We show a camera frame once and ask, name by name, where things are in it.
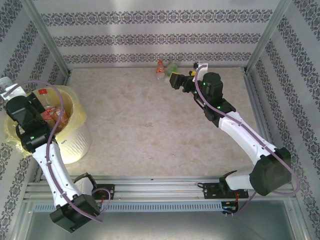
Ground red label cola bottle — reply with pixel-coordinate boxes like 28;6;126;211
38;87;60;121

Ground small clear plastic bottle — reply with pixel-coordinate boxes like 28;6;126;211
0;76;13;91

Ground bin with yellow bag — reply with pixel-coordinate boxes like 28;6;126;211
3;83;87;158

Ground white ribbed waste bin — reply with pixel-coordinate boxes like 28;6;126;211
56;121;92;165

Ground green dotted plastic bottle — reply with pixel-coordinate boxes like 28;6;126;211
165;61;179;77

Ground orange label plastic bottle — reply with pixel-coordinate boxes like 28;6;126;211
154;60;166;81

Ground small controller board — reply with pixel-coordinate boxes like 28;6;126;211
221;201;240;213

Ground grey metal panel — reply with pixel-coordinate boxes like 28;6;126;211
14;199;311;240

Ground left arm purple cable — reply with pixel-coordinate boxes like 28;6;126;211
3;80;112;223

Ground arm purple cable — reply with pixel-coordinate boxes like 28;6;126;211
3;80;112;223
195;64;301;216

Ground aluminium frame post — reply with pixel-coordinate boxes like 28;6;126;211
244;0;300;73
23;0;72;76

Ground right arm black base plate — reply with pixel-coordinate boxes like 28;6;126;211
201;182;250;200

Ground aluminium cross rail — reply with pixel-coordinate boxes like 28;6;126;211
23;174;298;202

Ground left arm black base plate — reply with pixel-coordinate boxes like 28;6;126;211
93;183;116;201

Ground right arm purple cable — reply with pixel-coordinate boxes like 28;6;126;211
195;64;301;216

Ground grey slotted cable duct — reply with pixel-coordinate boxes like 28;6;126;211
32;201;225;213

